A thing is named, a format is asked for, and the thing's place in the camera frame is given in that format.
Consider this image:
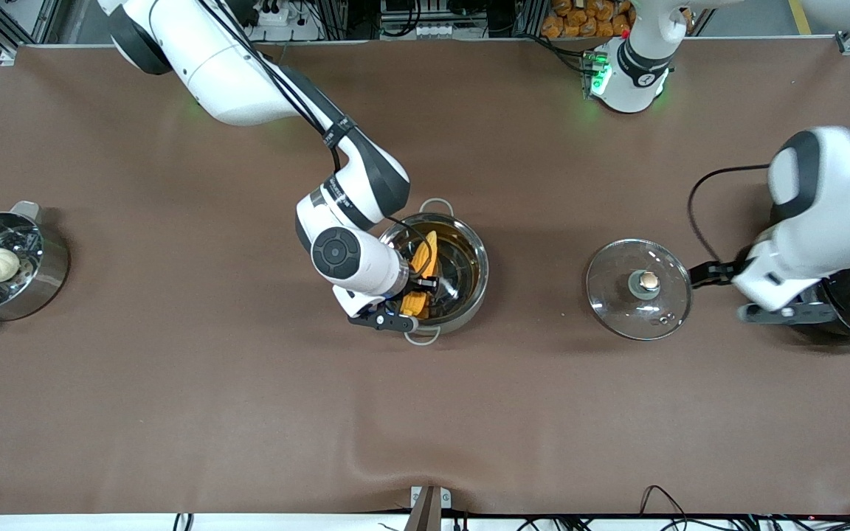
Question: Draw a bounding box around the black background equipment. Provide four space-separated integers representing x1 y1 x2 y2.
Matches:
379 0 536 23

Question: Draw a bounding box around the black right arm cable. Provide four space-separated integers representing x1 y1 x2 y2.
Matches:
200 0 437 285

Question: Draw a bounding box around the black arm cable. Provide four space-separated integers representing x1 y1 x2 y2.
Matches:
688 164 773 266
200 0 437 285

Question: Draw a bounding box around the brown table mat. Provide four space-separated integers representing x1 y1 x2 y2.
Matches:
0 37 850 517

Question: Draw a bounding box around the white power strip with plugs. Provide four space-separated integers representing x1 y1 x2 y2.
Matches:
239 0 291 29

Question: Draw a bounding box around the metal table edge bracket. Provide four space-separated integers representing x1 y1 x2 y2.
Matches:
404 485 452 531

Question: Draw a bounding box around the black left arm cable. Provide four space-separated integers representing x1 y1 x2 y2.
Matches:
688 164 773 266

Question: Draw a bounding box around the steel steamer pot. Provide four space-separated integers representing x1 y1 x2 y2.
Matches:
0 201 70 333

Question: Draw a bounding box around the yellow corn cob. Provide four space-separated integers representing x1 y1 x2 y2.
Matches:
395 230 440 319

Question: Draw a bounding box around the glass pot lid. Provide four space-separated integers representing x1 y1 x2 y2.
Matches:
585 237 694 341

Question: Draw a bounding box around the black looped floor cable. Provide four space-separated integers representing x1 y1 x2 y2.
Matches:
639 485 691 531

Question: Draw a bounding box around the stainless steel pot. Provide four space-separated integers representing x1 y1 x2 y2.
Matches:
377 197 491 346

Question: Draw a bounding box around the bag of orange buns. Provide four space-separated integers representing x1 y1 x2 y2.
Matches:
541 0 694 39

